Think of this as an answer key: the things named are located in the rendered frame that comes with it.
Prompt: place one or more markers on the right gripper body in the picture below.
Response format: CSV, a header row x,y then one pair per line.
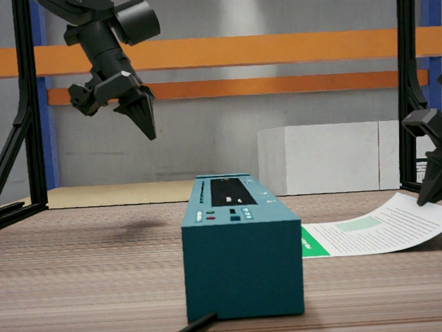
x,y
123,86

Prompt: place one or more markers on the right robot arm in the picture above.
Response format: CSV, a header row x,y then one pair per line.
x,y
133,21

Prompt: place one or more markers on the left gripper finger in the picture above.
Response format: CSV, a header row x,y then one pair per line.
x,y
437,197
432,182

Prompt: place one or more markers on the white sheet of paper with printed lines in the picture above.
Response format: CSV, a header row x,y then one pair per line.
x,y
398,224

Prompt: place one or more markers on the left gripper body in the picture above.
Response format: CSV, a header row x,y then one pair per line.
x,y
427,121

